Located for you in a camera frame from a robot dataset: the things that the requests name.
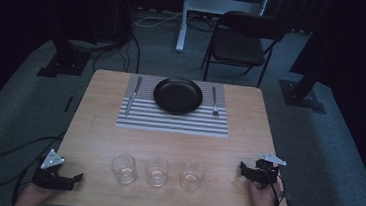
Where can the clear drinking glass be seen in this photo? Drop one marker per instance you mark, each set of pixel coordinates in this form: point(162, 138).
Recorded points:
point(157, 171)
point(123, 168)
point(192, 174)

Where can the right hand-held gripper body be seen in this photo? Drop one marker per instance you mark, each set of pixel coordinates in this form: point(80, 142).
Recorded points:
point(266, 173)

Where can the black folding chair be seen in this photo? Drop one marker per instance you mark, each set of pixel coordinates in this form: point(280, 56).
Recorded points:
point(239, 47)

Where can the silver table knife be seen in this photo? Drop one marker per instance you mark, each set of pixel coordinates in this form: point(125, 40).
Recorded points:
point(133, 96)

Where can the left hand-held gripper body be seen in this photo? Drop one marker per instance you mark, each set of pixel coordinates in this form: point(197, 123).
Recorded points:
point(47, 177)

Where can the person's left hand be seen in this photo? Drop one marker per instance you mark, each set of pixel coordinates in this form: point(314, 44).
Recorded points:
point(30, 197)

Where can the black round plate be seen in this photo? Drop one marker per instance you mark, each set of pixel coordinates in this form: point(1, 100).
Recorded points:
point(178, 96)

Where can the person's right hand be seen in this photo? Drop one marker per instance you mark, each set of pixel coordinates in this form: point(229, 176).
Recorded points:
point(262, 203)

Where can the black stand with base plate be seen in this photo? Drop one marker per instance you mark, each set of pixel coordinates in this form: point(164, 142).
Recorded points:
point(66, 61)
point(300, 93)

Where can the silver fork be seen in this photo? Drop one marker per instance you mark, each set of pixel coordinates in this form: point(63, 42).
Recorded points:
point(215, 100)

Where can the small black floor object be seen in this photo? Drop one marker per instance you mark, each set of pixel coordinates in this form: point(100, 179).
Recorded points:
point(68, 103)

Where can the grey striped placemat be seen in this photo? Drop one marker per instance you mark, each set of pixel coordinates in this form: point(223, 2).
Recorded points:
point(172, 120)

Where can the white metal desk frame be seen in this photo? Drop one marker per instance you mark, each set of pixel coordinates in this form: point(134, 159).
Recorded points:
point(213, 5)

